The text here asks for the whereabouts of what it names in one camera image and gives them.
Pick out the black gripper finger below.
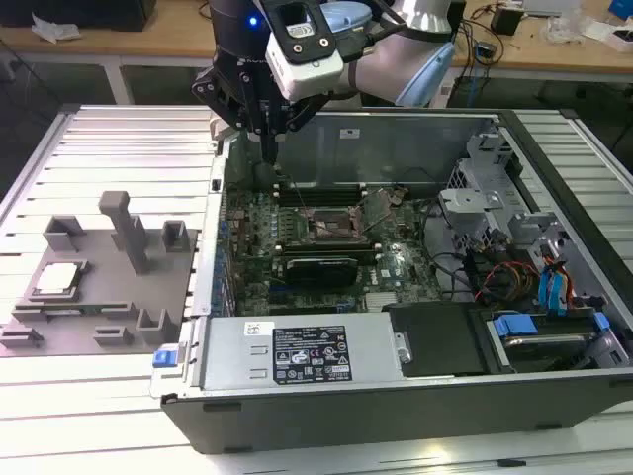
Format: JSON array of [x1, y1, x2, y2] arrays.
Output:
[[270, 93, 327, 164], [191, 68, 272, 164]]

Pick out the thin wire locking lever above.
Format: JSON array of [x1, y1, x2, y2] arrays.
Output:
[[290, 178, 313, 214]]

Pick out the metal socket cover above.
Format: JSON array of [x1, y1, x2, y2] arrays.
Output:
[[348, 189, 395, 234]]

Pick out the silver-topped CPU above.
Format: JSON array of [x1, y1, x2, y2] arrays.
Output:
[[30, 260, 83, 298]]

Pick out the wooden desk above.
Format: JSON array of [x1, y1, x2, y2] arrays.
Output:
[[0, 22, 219, 105], [454, 0, 633, 85]]

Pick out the black graphics card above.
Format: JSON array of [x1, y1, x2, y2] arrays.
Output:
[[274, 254, 360, 288]]

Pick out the large black box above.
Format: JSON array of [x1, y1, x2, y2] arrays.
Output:
[[0, 0, 159, 31]]

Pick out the crumpled white paper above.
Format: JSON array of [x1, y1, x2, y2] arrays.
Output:
[[30, 12, 83, 44]]

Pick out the silver metal drive cage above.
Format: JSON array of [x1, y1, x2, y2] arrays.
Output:
[[437, 129, 578, 278]]

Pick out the green motherboard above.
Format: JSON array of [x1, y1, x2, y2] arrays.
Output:
[[225, 187, 444, 318]]

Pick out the silver chipset heatsink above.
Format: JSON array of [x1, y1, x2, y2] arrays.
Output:
[[364, 292, 396, 312]]

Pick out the small black box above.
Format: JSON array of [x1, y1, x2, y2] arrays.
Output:
[[491, 7, 524, 36]]

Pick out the grey parts rack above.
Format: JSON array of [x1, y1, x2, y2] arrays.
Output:
[[0, 190, 202, 357]]

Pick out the silver power supply unit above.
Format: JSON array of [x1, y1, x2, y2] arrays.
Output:
[[200, 315, 397, 392]]

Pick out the black plastic shroud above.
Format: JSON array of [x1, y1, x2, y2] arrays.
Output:
[[381, 300, 496, 378]]

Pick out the green RAM stick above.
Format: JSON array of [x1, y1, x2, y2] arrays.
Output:
[[29, 307, 105, 317]]

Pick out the flat grey box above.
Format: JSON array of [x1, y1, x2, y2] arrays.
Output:
[[521, 0, 583, 16]]

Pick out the clear plastic bags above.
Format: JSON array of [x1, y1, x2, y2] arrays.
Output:
[[541, 9, 614, 44]]

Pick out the open PC case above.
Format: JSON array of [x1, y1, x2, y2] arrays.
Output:
[[160, 106, 633, 455]]

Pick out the hard disk in blue carrier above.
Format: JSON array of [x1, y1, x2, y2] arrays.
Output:
[[487, 310, 614, 373]]

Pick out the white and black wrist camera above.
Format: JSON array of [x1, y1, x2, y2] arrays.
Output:
[[261, 0, 345, 103]]

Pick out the red yellow wire bundle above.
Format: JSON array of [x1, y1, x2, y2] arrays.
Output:
[[474, 261, 540, 303]]

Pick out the blue flat data wire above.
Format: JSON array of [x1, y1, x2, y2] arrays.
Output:
[[552, 264, 574, 318], [536, 269, 554, 318]]

